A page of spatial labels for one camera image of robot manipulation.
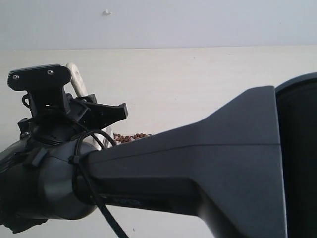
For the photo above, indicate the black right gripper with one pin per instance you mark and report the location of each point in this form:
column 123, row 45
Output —
column 54, row 128

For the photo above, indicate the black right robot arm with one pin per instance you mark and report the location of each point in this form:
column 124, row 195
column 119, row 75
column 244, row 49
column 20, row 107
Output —
column 249, row 170

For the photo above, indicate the scattered brown pellets and grains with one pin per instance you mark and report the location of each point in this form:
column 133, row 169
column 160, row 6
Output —
column 124, row 138

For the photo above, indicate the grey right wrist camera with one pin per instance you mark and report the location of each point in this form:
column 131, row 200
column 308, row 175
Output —
column 44, row 85

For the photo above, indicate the white wall hook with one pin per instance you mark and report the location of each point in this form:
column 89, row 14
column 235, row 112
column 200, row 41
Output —
column 106, row 12

